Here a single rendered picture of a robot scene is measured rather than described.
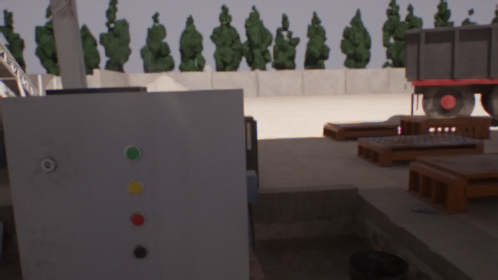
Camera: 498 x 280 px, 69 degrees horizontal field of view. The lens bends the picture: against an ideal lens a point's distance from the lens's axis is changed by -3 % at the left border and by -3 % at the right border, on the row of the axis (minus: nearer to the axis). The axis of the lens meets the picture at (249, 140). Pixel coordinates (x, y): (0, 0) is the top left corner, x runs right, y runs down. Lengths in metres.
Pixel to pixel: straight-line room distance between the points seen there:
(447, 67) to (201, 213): 8.26
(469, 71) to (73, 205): 8.42
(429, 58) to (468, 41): 0.79
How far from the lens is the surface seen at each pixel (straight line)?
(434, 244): 2.41
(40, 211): 0.72
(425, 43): 8.78
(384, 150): 4.32
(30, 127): 0.70
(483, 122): 6.89
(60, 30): 1.34
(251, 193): 1.49
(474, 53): 8.77
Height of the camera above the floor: 1.25
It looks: 8 degrees down
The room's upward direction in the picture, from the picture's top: 2 degrees counter-clockwise
